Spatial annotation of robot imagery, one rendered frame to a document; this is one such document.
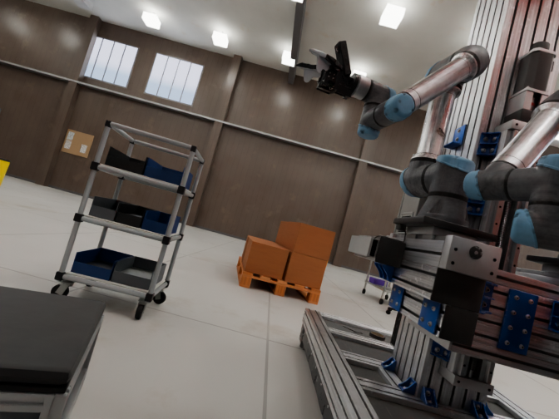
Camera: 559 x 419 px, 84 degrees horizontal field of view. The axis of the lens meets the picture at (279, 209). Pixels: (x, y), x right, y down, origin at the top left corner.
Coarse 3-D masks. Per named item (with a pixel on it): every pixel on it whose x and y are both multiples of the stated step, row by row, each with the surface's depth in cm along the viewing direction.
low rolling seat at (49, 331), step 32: (0, 288) 77; (0, 320) 63; (32, 320) 66; (64, 320) 70; (96, 320) 76; (0, 352) 52; (32, 352) 55; (64, 352) 58; (0, 384) 49; (32, 384) 51; (64, 384) 54; (0, 416) 69; (32, 416) 71; (64, 416) 67
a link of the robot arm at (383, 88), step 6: (372, 84) 104; (378, 84) 105; (372, 90) 104; (378, 90) 104; (384, 90) 105; (390, 90) 106; (366, 96) 105; (372, 96) 105; (378, 96) 105; (384, 96) 105; (390, 96) 106; (366, 102) 107; (378, 102) 104
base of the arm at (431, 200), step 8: (432, 192) 99; (440, 192) 97; (432, 200) 98; (440, 200) 96; (448, 200) 95; (456, 200) 94; (464, 200) 95; (424, 208) 99; (432, 208) 96; (440, 208) 95; (448, 208) 94; (456, 208) 94; (464, 208) 95; (432, 216) 95; (440, 216) 93; (448, 216) 93; (456, 216) 93; (464, 216) 94; (464, 224) 93
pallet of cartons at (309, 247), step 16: (288, 224) 395; (304, 224) 338; (256, 240) 361; (288, 240) 371; (304, 240) 337; (320, 240) 341; (240, 256) 452; (256, 256) 330; (272, 256) 333; (288, 256) 345; (304, 256) 337; (320, 256) 340; (240, 272) 383; (256, 272) 330; (272, 272) 333; (288, 272) 333; (304, 272) 337; (320, 272) 340; (272, 288) 345; (304, 288) 335
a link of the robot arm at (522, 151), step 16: (544, 112) 82; (528, 128) 80; (544, 128) 78; (512, 144) 78; (528, 144) 76; (544, 144) 77; (496, 160) 76; (512, 160) 74; (528, 160) 75; (480, 176) 75; (496, 176) 71; (480, 192) 74; (496, 192) 71
